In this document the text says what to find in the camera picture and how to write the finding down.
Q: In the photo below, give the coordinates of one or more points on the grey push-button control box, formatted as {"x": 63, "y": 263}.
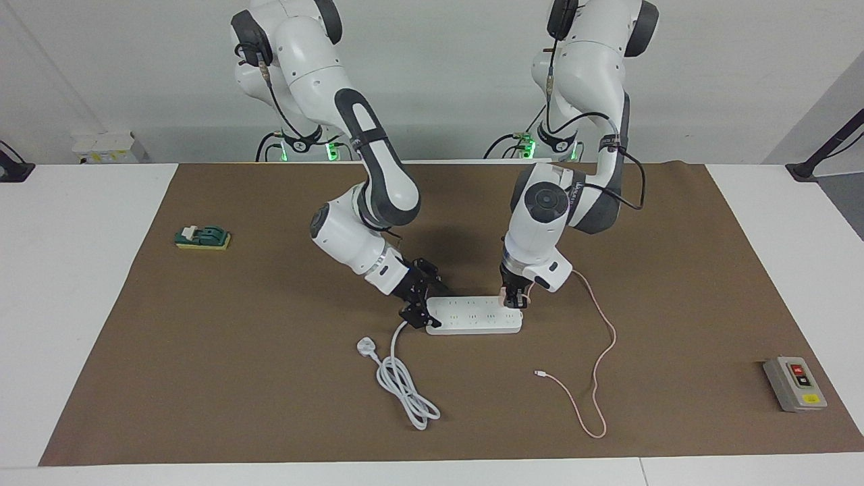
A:
{"x": 790, "y": 388}

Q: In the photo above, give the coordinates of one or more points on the white box with yellow labels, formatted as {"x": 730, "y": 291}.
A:
{"x": 108, "y": 145}

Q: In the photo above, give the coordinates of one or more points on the pink charger plug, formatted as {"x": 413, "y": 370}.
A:
{"x": 501, "y": 295}

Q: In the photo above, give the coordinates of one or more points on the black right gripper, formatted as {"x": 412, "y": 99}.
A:
{"x": 415, "y": 283}

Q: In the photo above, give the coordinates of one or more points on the white power strip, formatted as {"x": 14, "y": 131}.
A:
{"x": 472, "y": 317}

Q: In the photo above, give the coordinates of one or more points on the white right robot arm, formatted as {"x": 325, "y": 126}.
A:
{"x": 317, "y": 74}

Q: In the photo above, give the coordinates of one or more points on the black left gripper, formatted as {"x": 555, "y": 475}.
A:
{"x": 516, "y": 282}

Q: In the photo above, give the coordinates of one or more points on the brown table mat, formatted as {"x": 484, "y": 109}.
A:
{"x": 270, "y": 378}

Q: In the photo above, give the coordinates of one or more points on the black stand with pole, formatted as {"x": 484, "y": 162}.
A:
{"x": 827, "y": 147}

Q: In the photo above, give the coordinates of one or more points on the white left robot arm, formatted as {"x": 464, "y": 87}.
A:
{"x": 587, "y": 74}

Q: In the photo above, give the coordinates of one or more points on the green knife switch yellow base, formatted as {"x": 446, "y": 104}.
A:
{"x": 206, "y": 236}

